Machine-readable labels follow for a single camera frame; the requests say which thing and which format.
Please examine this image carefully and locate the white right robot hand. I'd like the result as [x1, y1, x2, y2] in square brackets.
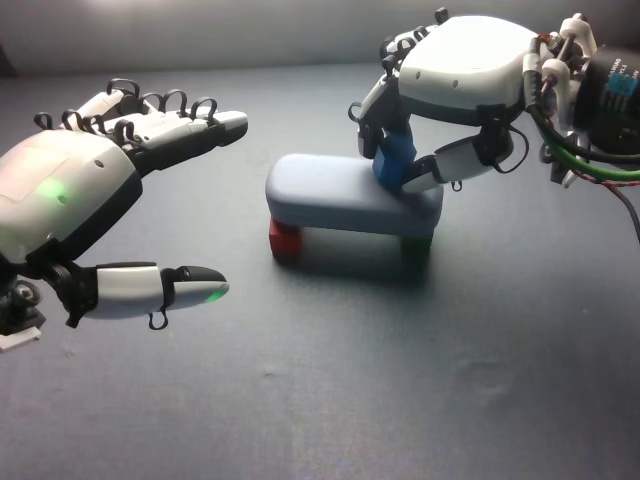
[348, 7, 539, 194]

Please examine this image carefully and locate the blue hexagonal block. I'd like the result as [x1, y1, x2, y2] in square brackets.
[372, 130, 417, 192]

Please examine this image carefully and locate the lilac glasses case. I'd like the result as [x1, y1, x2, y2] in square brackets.
[266, 153, 445, 240]

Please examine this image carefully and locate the green rectangular block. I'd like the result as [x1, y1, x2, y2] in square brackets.
[399, 235, 434, 261]

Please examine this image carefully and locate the red rectangular block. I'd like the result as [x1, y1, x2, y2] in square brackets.
[268, 218, 304, 261]

